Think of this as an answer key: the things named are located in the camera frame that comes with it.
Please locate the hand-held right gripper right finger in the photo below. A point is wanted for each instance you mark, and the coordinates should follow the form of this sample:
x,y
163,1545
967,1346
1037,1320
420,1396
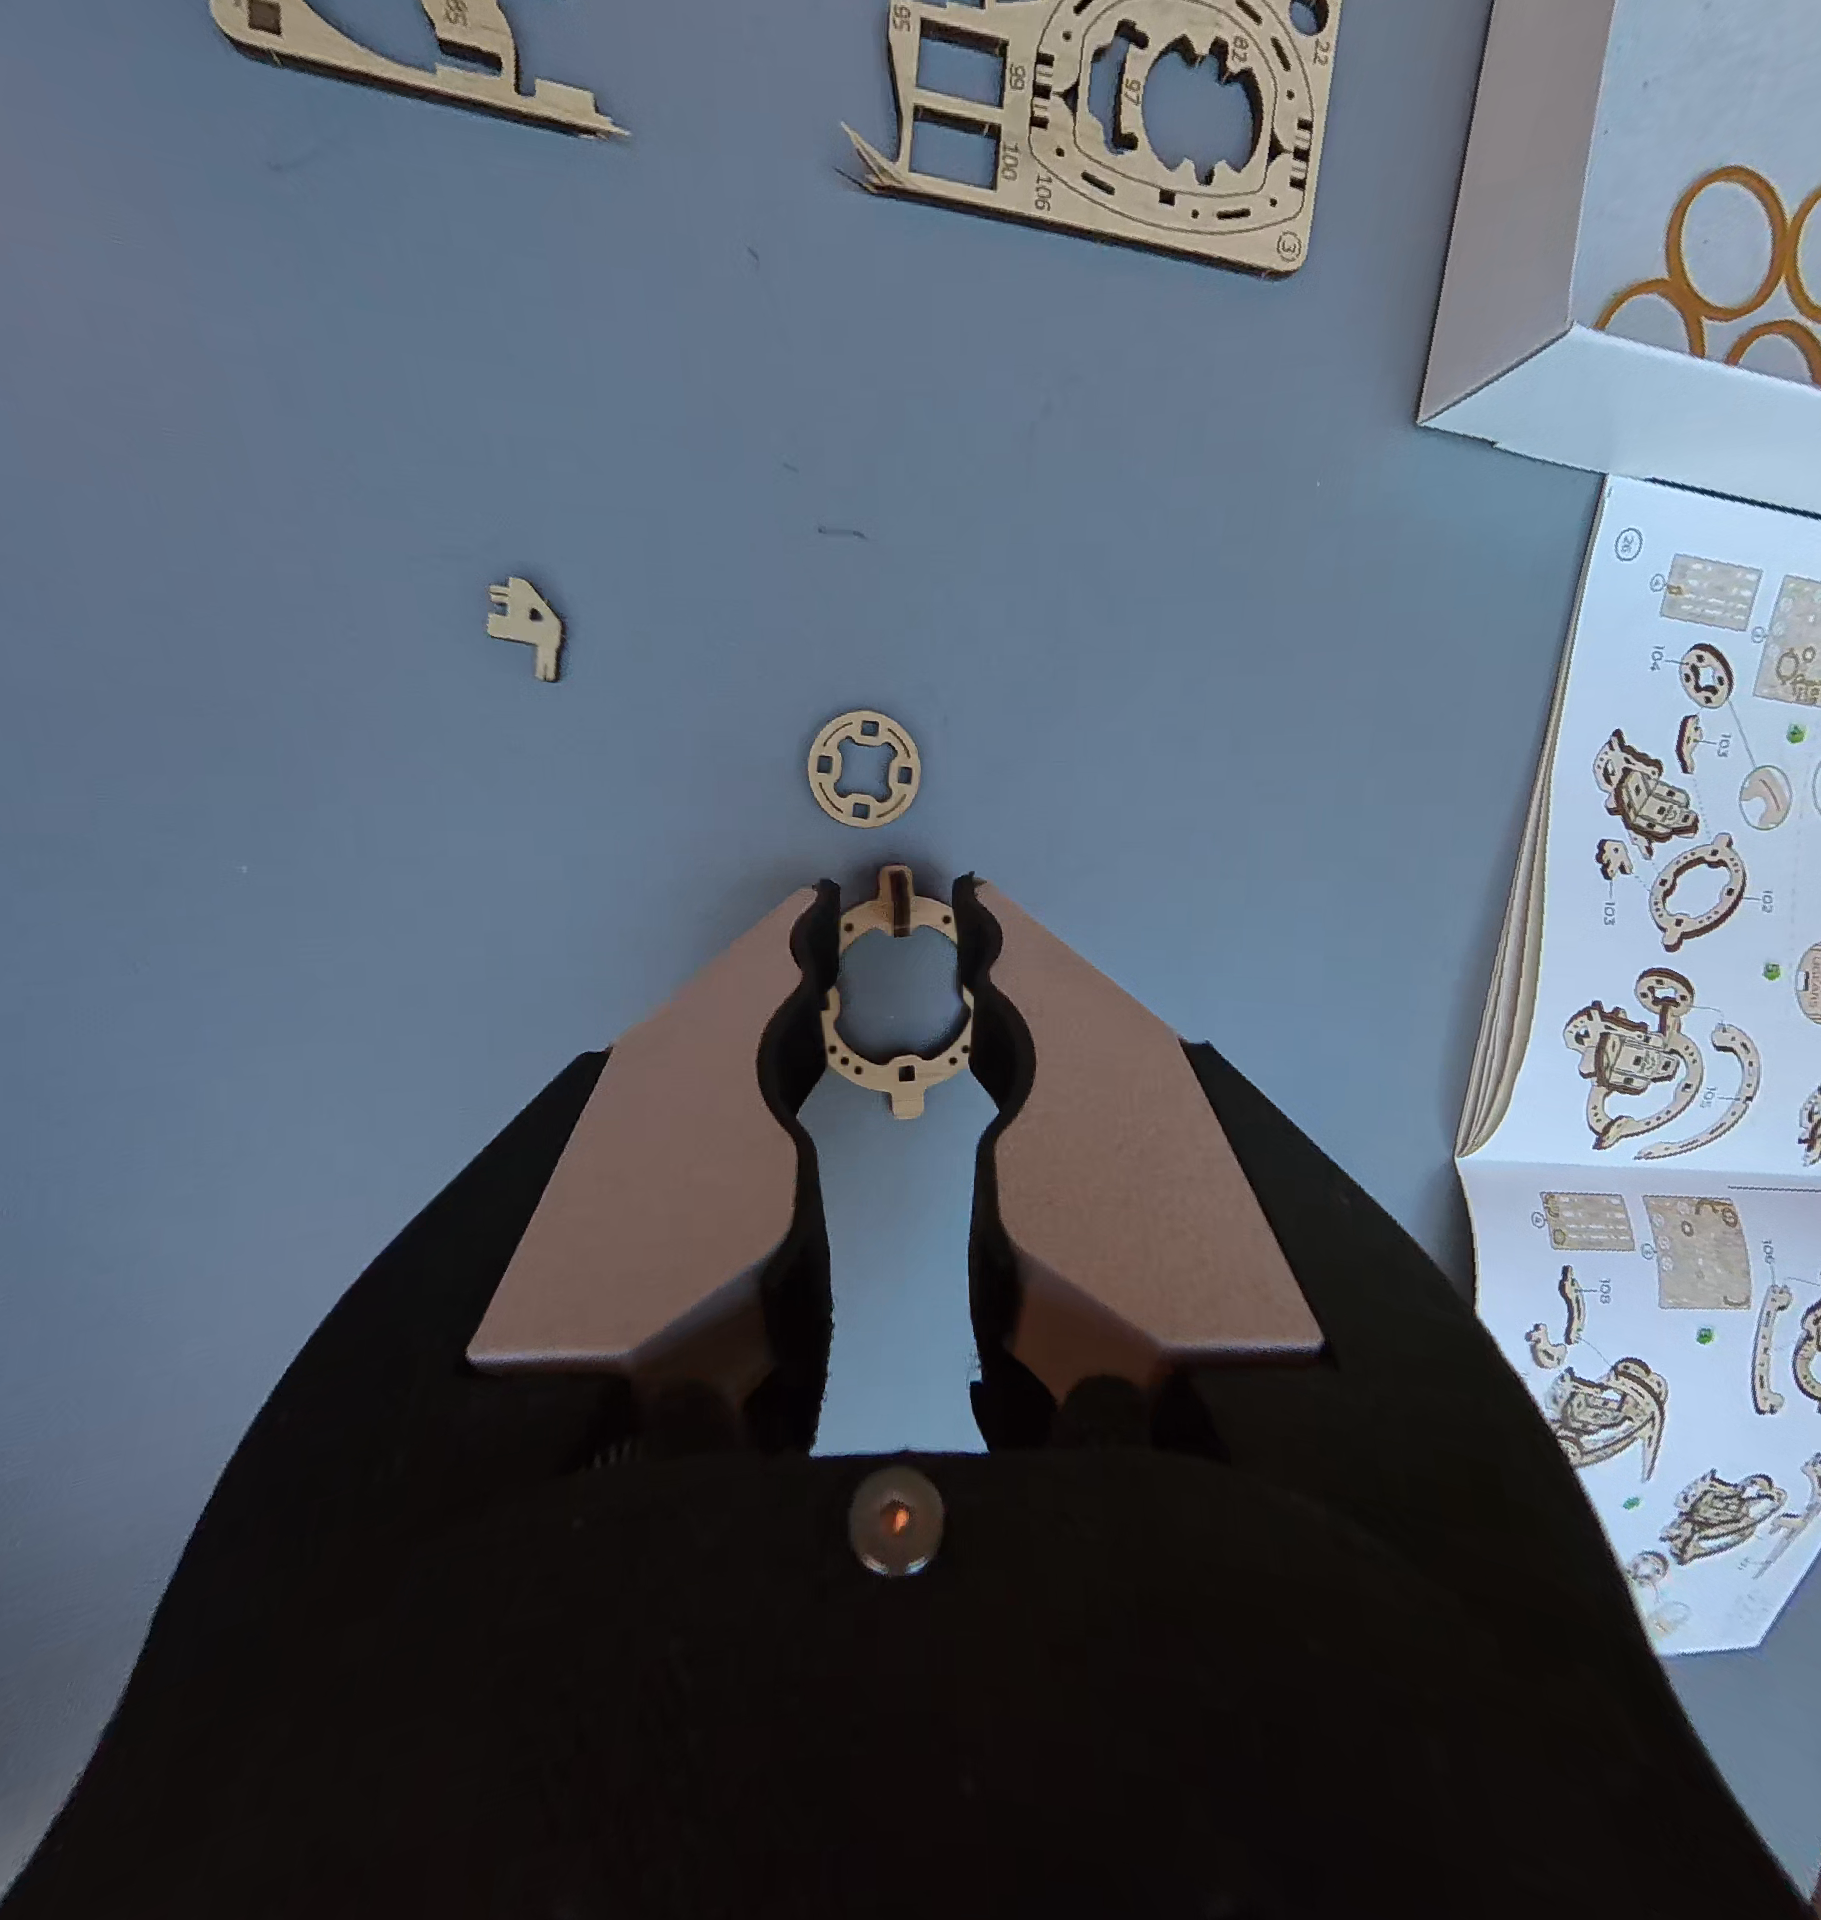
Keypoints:
x,y
1150,1230

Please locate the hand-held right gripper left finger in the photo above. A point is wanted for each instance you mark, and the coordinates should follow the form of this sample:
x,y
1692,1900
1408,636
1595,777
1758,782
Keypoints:
x,y
640,1230

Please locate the small wooden peg part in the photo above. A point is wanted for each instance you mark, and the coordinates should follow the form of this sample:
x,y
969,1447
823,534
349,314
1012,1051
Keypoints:
x,y
895,893

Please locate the wooden parts sheet fragment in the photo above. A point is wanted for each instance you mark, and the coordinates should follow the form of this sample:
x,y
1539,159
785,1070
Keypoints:
x,y
452,23

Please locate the small wooden key-shaped part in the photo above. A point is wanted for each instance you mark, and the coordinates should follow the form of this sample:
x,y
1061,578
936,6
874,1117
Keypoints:
x,y
536,631

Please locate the white instruction booklet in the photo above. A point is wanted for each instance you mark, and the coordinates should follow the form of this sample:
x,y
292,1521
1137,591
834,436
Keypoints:
x,y
1676,901

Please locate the white cardboard box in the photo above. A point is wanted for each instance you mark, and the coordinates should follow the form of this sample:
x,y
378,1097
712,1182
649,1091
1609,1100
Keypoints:
x,y
1601,420

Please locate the laser-cut plywood sheet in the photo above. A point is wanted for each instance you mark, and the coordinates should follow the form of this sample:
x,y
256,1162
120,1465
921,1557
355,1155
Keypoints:
x,y
1150,225

